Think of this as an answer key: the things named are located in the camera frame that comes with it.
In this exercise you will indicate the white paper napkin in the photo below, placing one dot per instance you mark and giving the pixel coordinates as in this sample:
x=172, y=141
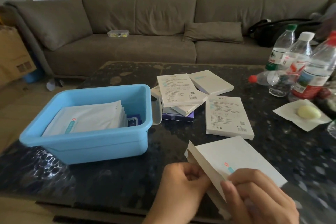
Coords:
x=288, y=118

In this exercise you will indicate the empty red cap bottle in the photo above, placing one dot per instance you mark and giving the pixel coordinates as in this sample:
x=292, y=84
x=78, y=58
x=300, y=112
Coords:
x=273, y=79

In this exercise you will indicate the person's left hand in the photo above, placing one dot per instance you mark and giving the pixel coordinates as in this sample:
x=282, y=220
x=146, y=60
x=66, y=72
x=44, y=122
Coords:
x=173, y=192

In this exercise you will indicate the white cardboard box blue mark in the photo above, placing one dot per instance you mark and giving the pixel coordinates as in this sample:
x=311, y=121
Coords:
x=236, y=155

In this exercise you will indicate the clear plastic wrapper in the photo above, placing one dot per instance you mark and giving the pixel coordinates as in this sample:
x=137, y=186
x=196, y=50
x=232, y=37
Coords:
x=332, y=129

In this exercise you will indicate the grey clothing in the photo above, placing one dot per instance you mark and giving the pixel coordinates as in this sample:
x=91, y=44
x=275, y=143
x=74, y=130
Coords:
x=326, y=19

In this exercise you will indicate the grey fabric sofa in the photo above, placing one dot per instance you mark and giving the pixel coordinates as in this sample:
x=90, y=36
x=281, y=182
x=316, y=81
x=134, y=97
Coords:
x=147, y=29

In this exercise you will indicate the white box printed back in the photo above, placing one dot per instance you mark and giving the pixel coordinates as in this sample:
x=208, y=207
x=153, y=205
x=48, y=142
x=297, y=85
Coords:
x=179, y=88
x=183, y=109
x=228, y=116

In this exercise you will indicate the blue bucket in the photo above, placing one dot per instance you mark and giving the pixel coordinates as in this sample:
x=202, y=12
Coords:
x=34, y=75

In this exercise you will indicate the person's left thumb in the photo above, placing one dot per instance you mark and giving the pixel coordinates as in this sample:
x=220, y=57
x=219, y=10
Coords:
x=200, y=184

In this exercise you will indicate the large red cap bottle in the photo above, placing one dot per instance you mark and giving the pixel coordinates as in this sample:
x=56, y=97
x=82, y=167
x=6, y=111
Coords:
x=313, y=74

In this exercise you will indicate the person's right hand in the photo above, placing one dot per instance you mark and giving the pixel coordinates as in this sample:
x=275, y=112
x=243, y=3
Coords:
x=267, y=200

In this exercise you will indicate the stack of white packets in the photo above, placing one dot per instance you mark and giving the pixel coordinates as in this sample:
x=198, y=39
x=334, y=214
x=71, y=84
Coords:
x=86, y=118

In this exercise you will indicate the clear plastic container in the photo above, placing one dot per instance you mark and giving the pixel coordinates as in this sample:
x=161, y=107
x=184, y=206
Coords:
x=118, y=33

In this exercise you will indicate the white cap water bottle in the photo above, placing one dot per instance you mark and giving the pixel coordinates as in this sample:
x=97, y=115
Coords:
x=299, y=53

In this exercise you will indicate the brown cardboard box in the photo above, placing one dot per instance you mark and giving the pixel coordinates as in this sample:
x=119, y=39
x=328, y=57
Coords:
x=13, y=55

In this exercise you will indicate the white box blue stripe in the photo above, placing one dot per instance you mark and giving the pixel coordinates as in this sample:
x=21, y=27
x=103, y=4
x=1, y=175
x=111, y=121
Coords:
x=210, y=81

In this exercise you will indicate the dark round fruit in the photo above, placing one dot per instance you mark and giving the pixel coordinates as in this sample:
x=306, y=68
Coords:
x=326, y=99

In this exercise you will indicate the blue plastic tub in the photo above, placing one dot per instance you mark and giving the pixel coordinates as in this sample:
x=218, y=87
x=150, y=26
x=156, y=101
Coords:
x=86, y=142

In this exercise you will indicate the clear plastic cup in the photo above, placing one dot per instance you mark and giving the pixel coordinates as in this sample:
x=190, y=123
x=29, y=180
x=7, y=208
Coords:
x=157, y=112

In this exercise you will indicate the small purple packet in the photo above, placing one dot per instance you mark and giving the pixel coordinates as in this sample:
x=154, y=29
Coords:
x=133, y=121

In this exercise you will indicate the small grey floor object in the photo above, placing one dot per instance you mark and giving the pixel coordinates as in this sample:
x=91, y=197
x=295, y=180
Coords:
x=53, y=84

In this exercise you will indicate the person's right thumb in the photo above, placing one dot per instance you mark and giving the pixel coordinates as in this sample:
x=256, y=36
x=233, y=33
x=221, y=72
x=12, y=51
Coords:
x=232, y=197

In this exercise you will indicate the pale yellow oval soap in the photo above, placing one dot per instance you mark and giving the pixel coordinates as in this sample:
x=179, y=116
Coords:
x=309, y=112

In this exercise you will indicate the purple flat box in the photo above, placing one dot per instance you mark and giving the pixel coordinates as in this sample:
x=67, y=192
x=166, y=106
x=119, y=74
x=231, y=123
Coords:
x=178, y=117

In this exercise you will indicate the green cap water bottle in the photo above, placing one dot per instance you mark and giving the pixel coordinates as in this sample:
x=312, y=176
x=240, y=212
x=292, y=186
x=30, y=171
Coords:
x=279, y=48

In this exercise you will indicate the grey sofa cushion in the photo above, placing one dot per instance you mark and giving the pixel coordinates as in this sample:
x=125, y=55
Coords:
x=214, y=32

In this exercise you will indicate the black bag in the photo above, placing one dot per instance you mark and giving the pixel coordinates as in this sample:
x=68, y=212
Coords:
x=273, y=32

